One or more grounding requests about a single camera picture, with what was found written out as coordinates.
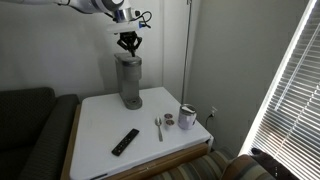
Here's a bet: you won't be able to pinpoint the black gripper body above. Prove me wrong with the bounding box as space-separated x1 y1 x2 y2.
120 31 139 43

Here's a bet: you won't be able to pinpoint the grey pod coffee maker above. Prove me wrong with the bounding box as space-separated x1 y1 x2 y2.
113 52 144 111

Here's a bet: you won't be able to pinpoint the metal spoon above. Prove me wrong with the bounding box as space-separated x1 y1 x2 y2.
154 116 164 143

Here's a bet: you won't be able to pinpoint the white plastic board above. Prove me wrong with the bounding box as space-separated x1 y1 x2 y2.
69 86 213 180

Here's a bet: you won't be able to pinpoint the black remote control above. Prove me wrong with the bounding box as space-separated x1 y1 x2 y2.
111 128 141 157

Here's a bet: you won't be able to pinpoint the dark grey sofa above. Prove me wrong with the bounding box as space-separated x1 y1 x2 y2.
0 87 81 180

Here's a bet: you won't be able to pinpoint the striped sofa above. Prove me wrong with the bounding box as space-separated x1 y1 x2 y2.
146 148 301 180

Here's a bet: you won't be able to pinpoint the striped cushion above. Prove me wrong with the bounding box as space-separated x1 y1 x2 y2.
220 153 279 180

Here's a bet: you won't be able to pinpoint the white window blinds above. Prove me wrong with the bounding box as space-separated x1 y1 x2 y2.
239 0 320 180

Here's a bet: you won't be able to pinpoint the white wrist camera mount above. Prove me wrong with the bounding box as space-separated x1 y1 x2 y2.
106 21 142 36

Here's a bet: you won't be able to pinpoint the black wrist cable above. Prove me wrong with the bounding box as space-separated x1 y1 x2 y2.
133 10 153 29

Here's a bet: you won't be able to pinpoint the white wall outlet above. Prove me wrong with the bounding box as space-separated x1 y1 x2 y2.
209 106 219 118

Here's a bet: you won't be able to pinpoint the black plugged cord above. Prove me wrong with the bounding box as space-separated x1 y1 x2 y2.
204 112 215 130

